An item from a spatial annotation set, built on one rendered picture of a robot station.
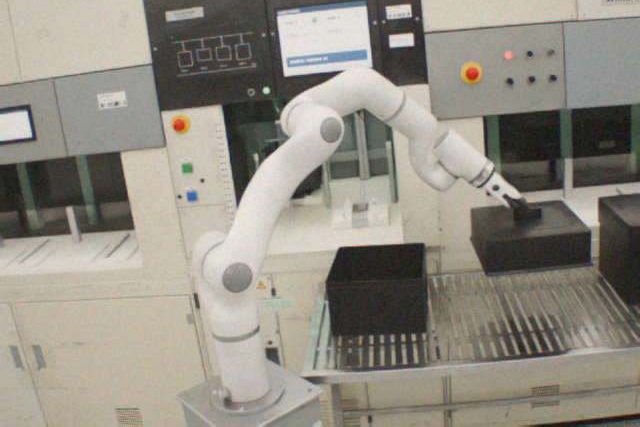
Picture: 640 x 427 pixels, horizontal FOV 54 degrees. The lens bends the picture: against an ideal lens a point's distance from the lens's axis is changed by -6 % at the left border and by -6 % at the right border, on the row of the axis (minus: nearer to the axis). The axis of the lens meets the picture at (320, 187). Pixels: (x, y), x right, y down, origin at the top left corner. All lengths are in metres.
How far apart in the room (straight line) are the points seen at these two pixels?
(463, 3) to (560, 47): 0.34
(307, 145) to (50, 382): 1.73
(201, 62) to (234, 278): 0.92
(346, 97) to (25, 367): 1.83
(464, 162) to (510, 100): 0.45
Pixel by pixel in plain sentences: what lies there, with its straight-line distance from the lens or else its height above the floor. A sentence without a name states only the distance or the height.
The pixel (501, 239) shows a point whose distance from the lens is 1.77.
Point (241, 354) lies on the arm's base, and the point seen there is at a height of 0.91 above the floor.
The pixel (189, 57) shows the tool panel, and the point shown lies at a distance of 2.21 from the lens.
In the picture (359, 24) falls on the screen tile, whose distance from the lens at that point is 2.12.
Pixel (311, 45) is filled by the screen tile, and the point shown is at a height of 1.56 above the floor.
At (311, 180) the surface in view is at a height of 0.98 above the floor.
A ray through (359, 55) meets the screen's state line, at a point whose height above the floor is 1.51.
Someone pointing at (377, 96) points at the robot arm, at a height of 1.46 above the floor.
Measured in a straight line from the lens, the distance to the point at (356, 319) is 1.92.
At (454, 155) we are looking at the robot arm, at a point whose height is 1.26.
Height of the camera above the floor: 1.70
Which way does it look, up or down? 16 degrees down
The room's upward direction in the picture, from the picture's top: 7 degrees counter-clockwise
